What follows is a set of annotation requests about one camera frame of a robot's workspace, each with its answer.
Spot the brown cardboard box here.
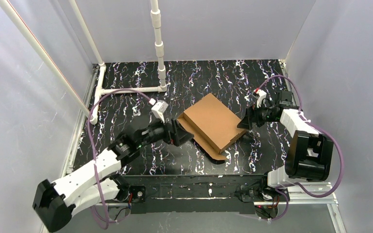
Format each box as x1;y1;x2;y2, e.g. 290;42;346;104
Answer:
177;93;246;161

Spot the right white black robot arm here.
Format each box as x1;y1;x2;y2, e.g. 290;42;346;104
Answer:
237;89;334;188

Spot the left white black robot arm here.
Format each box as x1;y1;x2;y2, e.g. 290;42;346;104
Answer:
32;116;194;233

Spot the silver wrench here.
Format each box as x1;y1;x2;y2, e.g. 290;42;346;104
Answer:
132;107;141;117

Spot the aluminium rail base frame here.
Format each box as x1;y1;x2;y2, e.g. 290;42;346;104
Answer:
65;60;344;229

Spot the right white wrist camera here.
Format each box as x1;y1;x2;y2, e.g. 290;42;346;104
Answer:
253;88;267;108

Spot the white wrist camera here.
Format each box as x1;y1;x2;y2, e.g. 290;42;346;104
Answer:
253;88;267;108
149;98;168;123

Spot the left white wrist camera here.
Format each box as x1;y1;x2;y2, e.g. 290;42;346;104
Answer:
149;98;168;123

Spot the white pvc pipe frame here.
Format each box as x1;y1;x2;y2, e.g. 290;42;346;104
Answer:
0;0;170;124

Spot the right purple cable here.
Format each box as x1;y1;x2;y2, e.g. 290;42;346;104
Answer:
254;74;345;221

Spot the purple cable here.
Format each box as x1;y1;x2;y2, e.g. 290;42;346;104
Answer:
86;88;153;231
254;74;345;221

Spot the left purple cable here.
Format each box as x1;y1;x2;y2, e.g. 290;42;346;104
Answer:
86;88;153;231

